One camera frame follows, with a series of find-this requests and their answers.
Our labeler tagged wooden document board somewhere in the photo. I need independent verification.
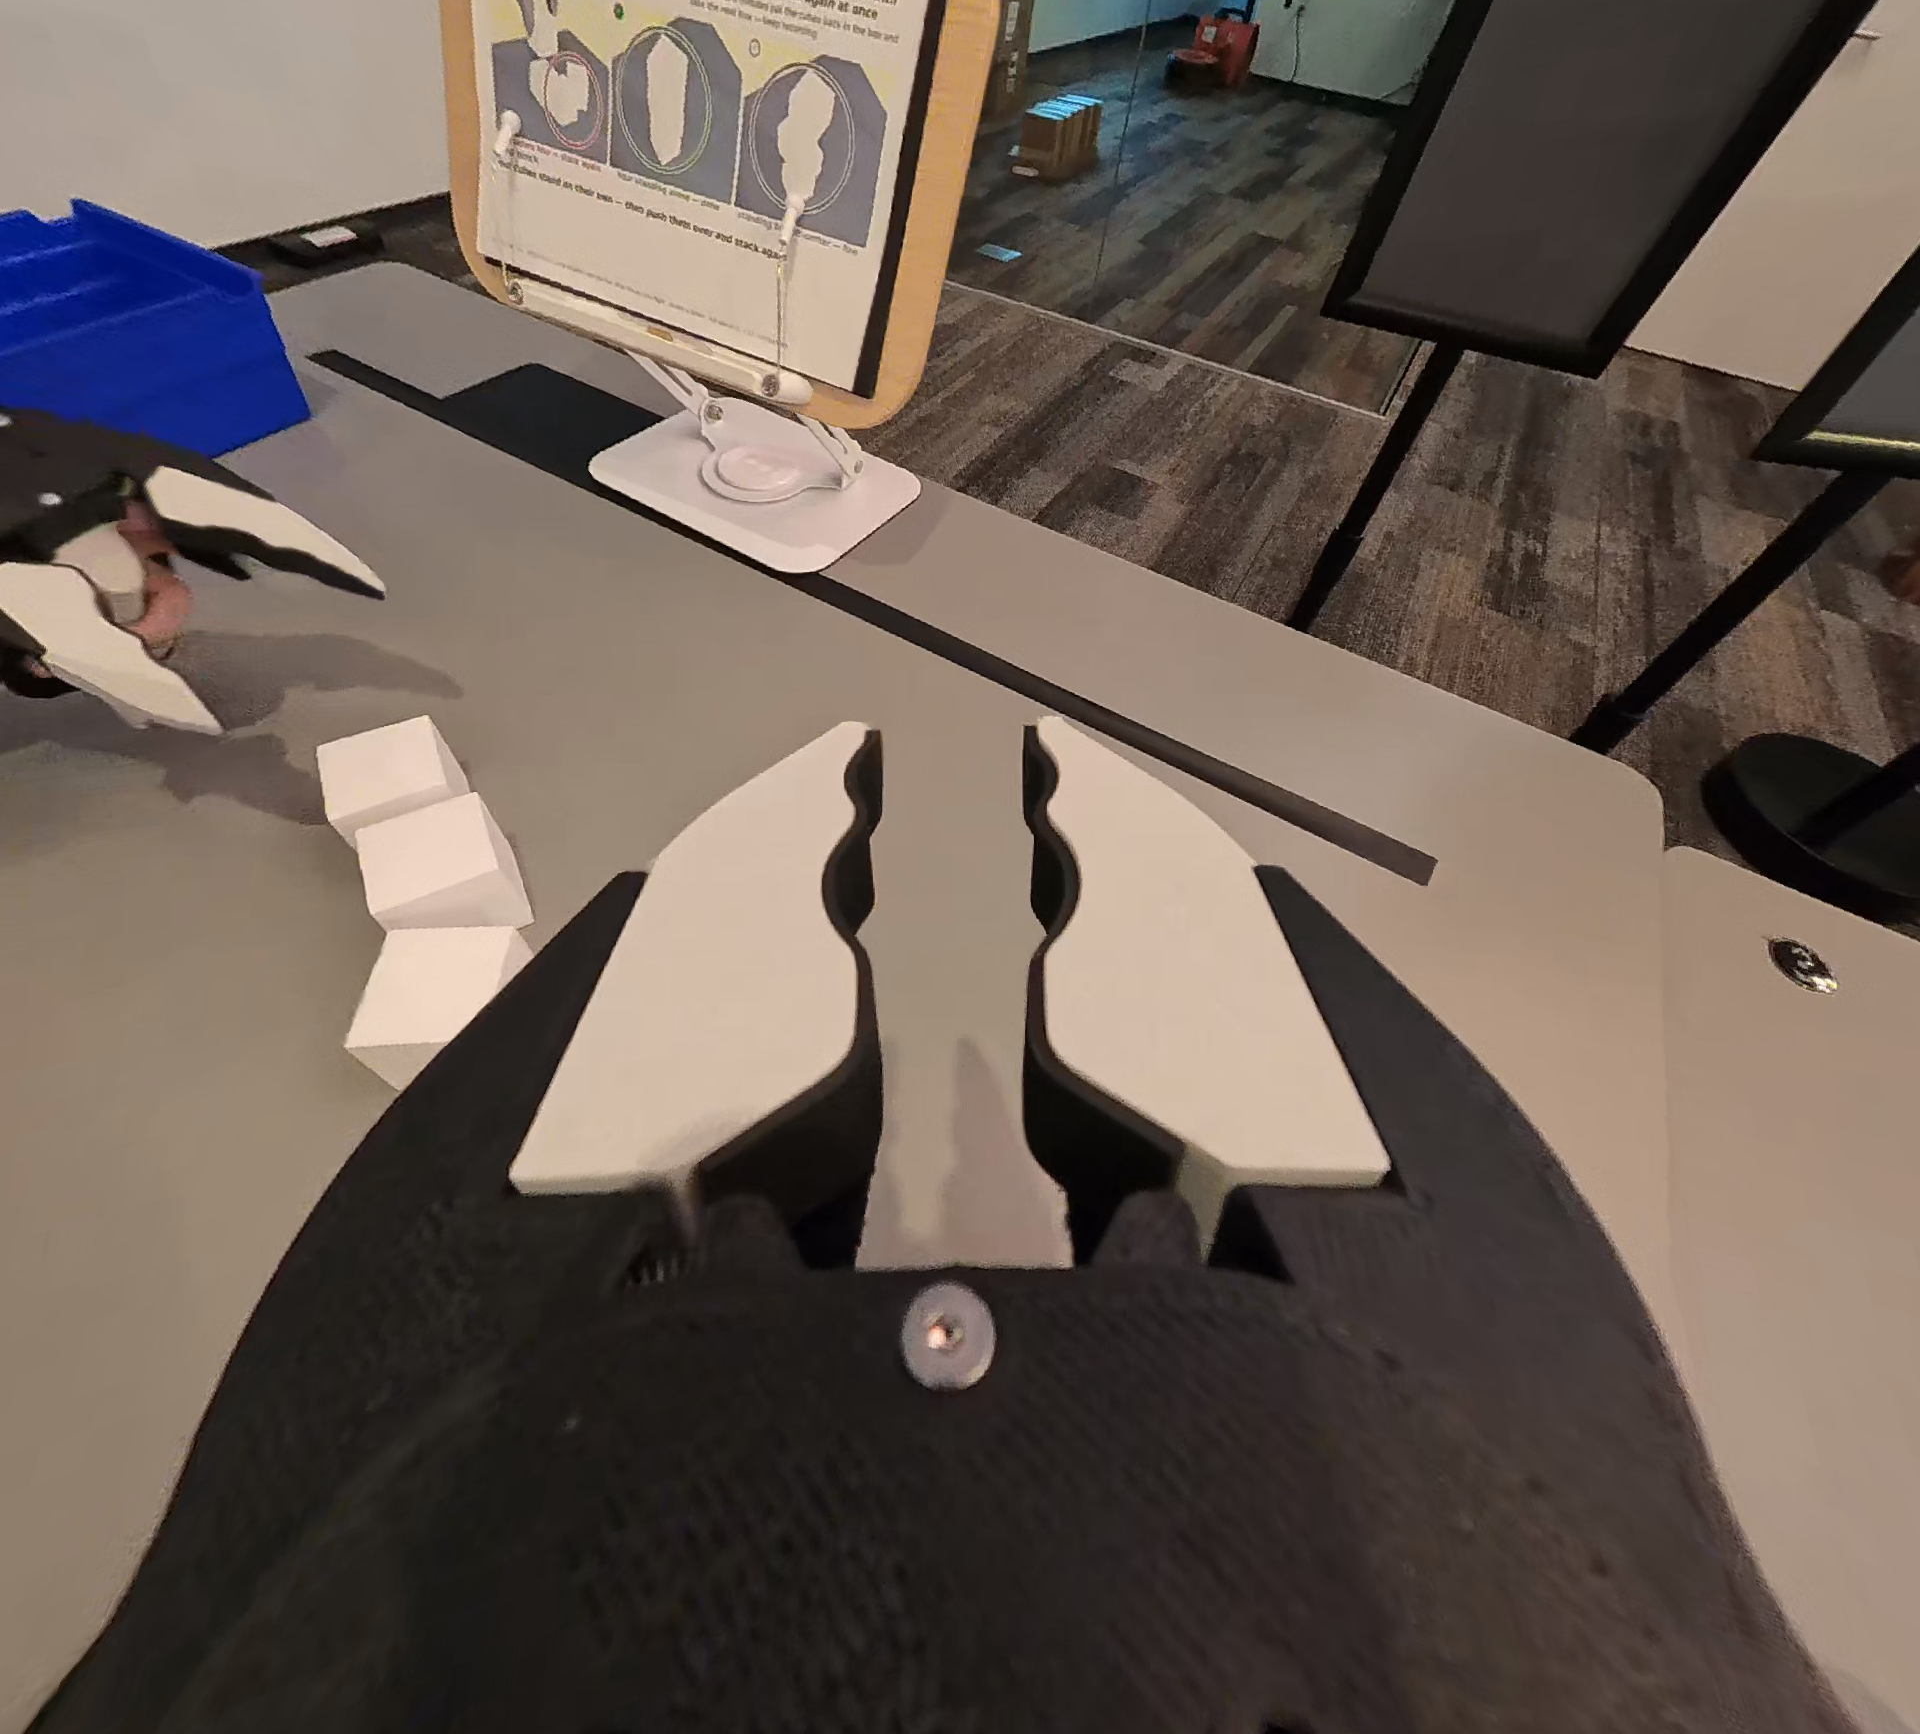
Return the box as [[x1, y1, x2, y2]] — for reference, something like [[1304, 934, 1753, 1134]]
[[434, 0, 1002, 434]]

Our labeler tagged printed instruction sheet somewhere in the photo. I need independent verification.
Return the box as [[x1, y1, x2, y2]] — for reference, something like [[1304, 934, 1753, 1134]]
[[473, 0, 988, 405]]

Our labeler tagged black floor stand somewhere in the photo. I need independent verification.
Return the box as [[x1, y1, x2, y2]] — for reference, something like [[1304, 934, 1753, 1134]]
[[1703, 715, 1920, 938]]

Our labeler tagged blue plastic bin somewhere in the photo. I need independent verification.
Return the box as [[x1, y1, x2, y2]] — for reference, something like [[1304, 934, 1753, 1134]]
[[0, 198, 312, 457]]

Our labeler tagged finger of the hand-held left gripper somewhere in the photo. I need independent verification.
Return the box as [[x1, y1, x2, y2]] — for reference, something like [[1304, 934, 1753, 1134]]
[[146, 467, 388, 600], [0, 559, 228, 734]]

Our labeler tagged person's left hand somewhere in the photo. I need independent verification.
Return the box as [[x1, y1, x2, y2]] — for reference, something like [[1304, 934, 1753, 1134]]
[[113, 506, 195, 656]]

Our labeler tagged white document stand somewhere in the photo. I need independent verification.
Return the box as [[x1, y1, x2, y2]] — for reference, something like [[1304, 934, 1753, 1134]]
[[494, 107, 920, 575]]

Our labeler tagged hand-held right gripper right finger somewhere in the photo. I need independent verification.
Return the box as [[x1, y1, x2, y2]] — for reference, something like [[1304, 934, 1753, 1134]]
[[1024, 716, 1395, 1268]]

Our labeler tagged white foam cube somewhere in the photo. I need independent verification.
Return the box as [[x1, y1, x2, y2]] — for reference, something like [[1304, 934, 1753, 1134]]
[[355, 792, 532, 934], [316, 715, 471, 849], [342, 926, 538, 1095]]

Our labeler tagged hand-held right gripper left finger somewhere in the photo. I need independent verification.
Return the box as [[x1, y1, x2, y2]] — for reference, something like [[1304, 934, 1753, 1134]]
[[511, 721, 889, 1268]]

